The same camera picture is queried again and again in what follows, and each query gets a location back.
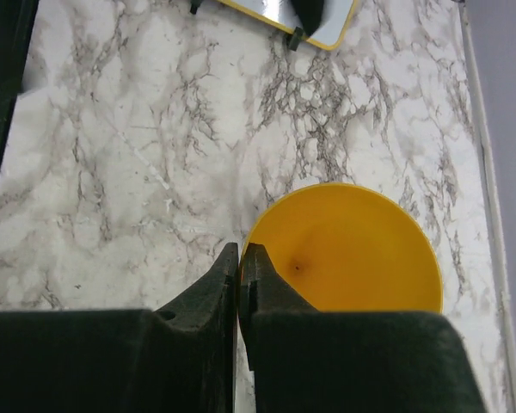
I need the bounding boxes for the yellow framed whiteboard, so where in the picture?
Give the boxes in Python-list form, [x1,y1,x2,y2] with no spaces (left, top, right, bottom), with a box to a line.
[221,0,359,51]

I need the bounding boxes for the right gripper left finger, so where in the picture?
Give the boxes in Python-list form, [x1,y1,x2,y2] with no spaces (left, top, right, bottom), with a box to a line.
[0,243,238,412]

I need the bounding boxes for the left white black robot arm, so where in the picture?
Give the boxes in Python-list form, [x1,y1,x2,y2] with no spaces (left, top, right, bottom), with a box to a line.
[289,0,327,37]

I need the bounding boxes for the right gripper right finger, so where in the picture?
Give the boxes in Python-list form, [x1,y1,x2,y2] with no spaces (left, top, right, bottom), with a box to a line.
[238,243,485,412]

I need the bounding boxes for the orange plastic wine glass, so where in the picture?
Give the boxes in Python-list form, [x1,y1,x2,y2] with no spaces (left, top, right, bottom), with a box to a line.
[244,182,443,313]

